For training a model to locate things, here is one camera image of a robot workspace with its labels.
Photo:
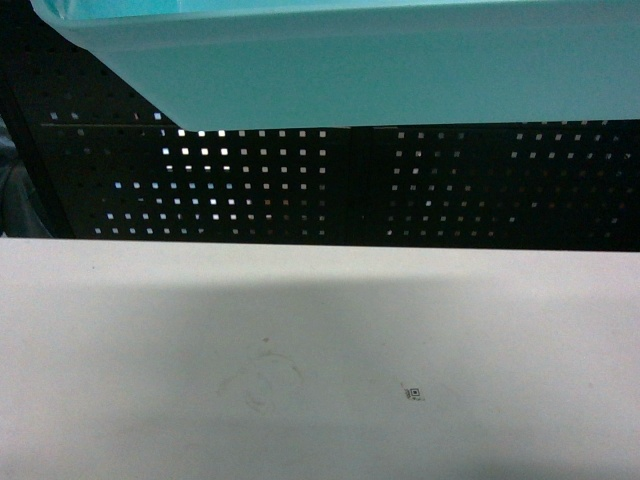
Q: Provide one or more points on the turquoise plastic tray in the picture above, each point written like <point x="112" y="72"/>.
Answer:
<point x="233" y="65"/>

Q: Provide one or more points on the small QR code sticker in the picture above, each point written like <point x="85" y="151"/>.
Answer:
<point x="412" y="392"/>

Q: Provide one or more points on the black perforated metal panel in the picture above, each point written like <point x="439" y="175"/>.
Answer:
<point x="110" y="166"/>

